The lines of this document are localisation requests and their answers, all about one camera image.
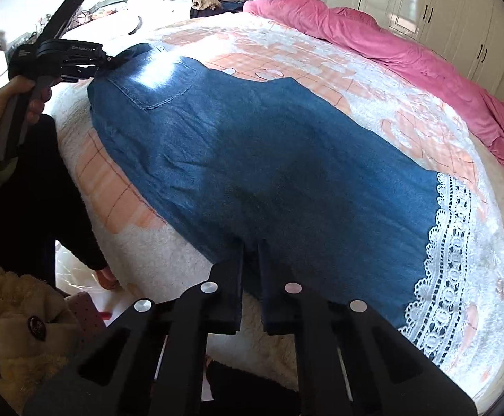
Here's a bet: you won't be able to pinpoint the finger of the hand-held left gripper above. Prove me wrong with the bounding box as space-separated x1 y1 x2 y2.
91 50 125 72

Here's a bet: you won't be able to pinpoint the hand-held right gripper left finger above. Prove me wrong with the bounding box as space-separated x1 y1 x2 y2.
23 248 245 416

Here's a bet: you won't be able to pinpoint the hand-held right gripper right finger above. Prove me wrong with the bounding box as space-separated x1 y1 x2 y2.
258 242 479 416

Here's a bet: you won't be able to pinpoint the blue denim pants with lace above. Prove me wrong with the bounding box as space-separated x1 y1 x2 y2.
87 42 478 369

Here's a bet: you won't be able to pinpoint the person's left hand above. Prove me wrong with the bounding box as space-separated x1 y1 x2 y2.
0 76 51 152

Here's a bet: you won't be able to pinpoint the white desk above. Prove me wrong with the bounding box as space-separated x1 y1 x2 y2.
59 6 149 42

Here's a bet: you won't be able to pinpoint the person's leg in black trousers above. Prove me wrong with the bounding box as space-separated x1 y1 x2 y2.
0 113 121 291
206 357 301 416

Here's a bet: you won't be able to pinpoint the pink dotted slipper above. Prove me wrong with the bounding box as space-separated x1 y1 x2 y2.
63 292 114 326

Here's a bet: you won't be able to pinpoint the clear plastic bag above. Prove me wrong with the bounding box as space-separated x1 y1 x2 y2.
55 243 105 296

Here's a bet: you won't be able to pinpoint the yellow plush toy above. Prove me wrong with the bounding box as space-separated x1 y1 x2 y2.
0 260 84 399

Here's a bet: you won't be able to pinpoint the peach and white fleece blanket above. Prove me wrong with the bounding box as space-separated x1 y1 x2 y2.
50 11 504 404

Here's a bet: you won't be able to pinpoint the pink duvet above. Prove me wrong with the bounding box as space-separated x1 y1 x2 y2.
242 0 504 206

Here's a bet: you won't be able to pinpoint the white wardrobe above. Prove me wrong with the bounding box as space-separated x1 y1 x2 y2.
273 0 504 96

